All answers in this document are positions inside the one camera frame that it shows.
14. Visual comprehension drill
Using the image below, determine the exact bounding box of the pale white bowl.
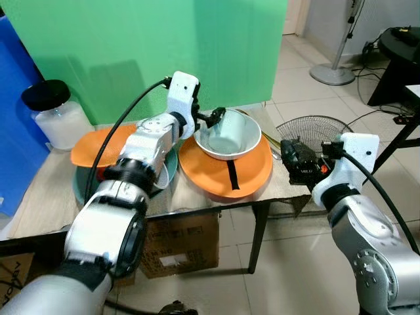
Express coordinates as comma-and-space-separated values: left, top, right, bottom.
195, 109, 264, 161

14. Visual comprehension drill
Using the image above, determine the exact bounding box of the white door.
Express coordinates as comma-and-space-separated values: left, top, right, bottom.
283, 0, 310, 37

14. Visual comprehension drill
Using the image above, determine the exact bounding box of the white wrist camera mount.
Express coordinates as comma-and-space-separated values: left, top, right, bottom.
167, 72, 200, 139
311, 133, 381, 208

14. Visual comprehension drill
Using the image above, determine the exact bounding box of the grey standing fan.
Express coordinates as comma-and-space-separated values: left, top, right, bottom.
309, 0, 366, 87

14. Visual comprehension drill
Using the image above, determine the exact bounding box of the beige table cover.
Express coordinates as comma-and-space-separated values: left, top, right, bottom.
5, 105, 314, 241

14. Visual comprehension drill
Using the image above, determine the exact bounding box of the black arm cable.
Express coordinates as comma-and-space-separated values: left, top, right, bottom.
333, 150, 420, 255
85, 77, 173, 205

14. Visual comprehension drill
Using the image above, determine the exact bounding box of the black strip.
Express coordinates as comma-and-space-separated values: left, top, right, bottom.
226, 159, 241, 192

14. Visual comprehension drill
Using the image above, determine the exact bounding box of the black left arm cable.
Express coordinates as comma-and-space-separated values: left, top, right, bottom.
85, 77, 173, 205

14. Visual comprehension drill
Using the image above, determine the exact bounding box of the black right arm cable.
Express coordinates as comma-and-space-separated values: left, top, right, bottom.
333, 150, 420, 255

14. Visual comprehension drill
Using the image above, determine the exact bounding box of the black metal table leg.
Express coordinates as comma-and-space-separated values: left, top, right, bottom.
247, 201, 271, 275

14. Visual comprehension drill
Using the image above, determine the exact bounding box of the round orange plate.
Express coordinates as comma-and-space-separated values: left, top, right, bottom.
178, 131, 274, 201

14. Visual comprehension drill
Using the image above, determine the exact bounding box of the black floor cable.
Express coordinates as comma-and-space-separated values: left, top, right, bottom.
346, 107, 417, 130

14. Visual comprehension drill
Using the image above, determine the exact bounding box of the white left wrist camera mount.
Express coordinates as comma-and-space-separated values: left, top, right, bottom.
167, 72, 200, 139

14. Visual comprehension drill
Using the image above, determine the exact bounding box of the teal plate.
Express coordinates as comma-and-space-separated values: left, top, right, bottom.
73, 146, 180, 205

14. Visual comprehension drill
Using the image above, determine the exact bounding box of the black round table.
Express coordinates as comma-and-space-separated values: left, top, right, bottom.
366, 26, 420, 108

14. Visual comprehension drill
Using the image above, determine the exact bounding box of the clear jar with black lid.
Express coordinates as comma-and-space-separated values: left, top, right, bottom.
20, 79, 95, 151

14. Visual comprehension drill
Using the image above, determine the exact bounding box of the printed cardboard box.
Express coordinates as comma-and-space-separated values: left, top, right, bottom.
140, 211, 221, 280

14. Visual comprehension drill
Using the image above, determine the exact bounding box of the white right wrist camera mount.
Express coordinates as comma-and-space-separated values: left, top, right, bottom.
311, 133, 381, 208

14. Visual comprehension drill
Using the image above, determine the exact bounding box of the green screen board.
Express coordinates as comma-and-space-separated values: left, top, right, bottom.
0, 0, 289, 127

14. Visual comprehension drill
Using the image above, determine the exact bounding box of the blue board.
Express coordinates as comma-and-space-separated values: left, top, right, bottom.
0, 16, 51, 219

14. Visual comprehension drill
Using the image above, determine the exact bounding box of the white table with black legs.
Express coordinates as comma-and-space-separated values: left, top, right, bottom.
375, 83, 420, 173

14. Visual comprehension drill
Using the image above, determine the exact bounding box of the wire grille floor fan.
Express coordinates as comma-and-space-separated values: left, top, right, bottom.
275, 115, 354, 173

